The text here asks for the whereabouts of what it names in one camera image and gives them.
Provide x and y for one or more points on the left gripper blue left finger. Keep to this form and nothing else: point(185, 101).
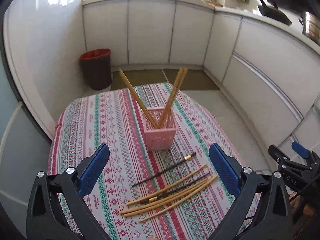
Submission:
point(90, 169)

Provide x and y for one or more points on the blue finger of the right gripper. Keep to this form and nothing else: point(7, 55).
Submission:
point(298, 148)
point(278, 156)

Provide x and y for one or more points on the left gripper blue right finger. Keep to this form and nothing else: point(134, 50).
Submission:
point(227, 168)

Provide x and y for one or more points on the black chopstick gold band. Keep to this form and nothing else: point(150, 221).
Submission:
point(170, 192)
point(185, 159)

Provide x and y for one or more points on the patterned tablecloth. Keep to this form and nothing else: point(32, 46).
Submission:
point(114, 118)

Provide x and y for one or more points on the pink perforated utensil holder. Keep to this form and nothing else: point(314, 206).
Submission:
point(162, 138)

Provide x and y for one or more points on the olive floor mat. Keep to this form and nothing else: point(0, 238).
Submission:
point(194, 80)
point(138, 78)

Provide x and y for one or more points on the dark bin with red liner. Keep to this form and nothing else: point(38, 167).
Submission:
point(96, 68)

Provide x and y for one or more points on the steel steamer pot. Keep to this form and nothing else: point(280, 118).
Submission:
point(310, 25)

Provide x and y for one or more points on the black wok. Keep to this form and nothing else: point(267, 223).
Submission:
point(273, 13)

